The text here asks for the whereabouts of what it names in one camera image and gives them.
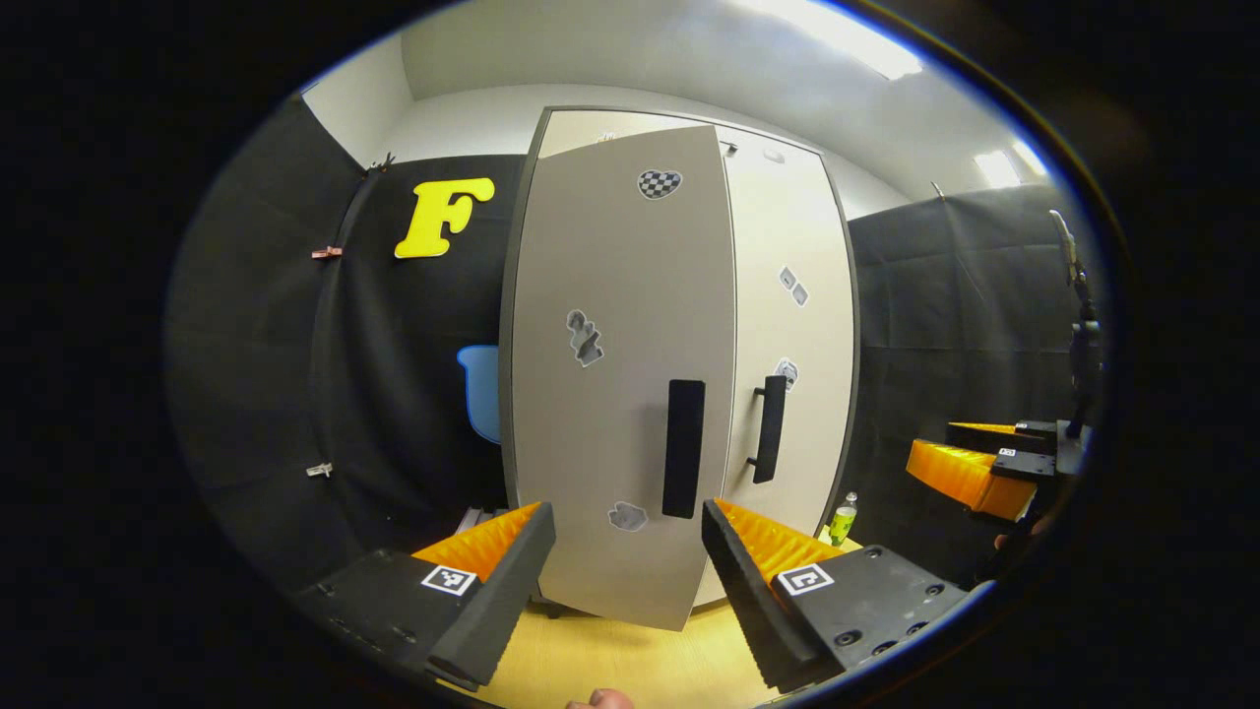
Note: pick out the white shoe cabinet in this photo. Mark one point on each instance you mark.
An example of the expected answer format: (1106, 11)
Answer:
(504, 394)

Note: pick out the small ceiling light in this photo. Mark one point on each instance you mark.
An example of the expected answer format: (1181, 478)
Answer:
(996, 169)

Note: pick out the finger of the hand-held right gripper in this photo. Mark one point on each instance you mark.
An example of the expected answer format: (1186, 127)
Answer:
(1019, 466)
(984, 440)

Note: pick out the white shoe cabinet door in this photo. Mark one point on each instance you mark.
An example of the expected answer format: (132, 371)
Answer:
(610, 443)
(807, 345)

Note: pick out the red clip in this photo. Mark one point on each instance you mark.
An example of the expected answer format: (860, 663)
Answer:
(327, 253)

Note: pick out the long ceiling light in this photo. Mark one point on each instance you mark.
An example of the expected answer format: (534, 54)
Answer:
(856, 34)

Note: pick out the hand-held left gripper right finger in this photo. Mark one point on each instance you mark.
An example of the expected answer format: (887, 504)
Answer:
(748, 591)

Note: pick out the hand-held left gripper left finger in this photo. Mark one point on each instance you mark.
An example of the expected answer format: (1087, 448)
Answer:
(497, 596)

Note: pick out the green plastic bottle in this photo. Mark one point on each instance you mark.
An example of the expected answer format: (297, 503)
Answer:
(842, 522)

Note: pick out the white clip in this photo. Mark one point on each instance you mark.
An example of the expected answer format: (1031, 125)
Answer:
(318, 470)

